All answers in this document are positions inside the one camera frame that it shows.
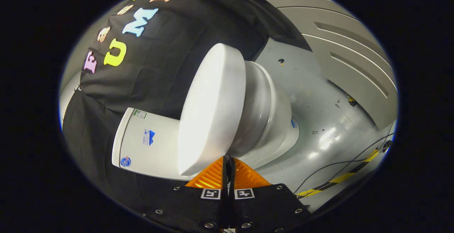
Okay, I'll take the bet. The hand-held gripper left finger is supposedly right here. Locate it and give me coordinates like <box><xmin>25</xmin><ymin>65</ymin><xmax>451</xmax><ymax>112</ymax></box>
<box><xmin>144</xmin><ymin>156</ymin><xmax>229</xmax><ymax>232</ymax></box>

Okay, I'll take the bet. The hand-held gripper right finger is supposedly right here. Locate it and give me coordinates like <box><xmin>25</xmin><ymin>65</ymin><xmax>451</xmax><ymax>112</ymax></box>
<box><xmin>227</xmin><ymin>156</ymin><xmax>313</xmax><ymax>232</ymax></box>

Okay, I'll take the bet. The white toilet lid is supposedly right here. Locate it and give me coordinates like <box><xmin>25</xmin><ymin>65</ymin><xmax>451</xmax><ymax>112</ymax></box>
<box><xmin>177</xmin><ymin>43</ymin><xmax>247</xmax><ymax>177</ymax></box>

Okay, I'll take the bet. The white ceramic toilet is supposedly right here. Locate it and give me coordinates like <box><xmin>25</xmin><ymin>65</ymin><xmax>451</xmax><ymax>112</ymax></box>
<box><xmin>112</xmin><ymin>61</ymin><xmax>300</xmax><ymax>182</ymax></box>

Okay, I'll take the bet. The yellow black striped floor tape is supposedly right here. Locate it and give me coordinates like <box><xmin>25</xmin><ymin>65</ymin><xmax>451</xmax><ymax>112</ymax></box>
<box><xmin>297</xmin><ymin>140</ymin><xmax>393</xmax><ymax>199</ymax></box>

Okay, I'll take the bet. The black backdrop cloth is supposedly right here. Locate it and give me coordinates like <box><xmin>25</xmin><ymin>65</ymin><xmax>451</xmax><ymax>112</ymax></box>
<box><xmin>62</xmin><ymin>0</ymin><xmax>313</xmax><ymax>223</ymax></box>

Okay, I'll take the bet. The white drawer cabinet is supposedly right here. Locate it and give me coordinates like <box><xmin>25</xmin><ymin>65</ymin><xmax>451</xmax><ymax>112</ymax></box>
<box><xmin>238</xmin><ymin>0</ymin><xmax>398</xmax><ymax>131</ymax></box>

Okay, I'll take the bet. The thin black cable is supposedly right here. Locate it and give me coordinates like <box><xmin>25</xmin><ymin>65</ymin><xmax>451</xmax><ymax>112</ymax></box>
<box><xmin>294</xmin><ymin>132</ymin><xmax>395</xmax><ymax>195</ymax></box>

